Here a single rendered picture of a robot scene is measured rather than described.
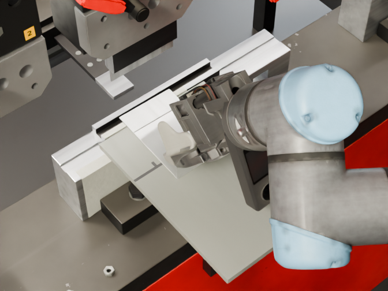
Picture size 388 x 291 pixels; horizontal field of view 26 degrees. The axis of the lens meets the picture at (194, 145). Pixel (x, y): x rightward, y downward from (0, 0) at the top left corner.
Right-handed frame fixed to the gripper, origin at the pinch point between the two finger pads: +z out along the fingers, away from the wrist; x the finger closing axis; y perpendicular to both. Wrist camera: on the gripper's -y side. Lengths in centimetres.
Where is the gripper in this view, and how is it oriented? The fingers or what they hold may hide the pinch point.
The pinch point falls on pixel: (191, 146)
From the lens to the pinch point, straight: 109.9
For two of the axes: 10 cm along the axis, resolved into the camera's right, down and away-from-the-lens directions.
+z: -4.1, 0.7, 9.1
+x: -7.8, 5.0, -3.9
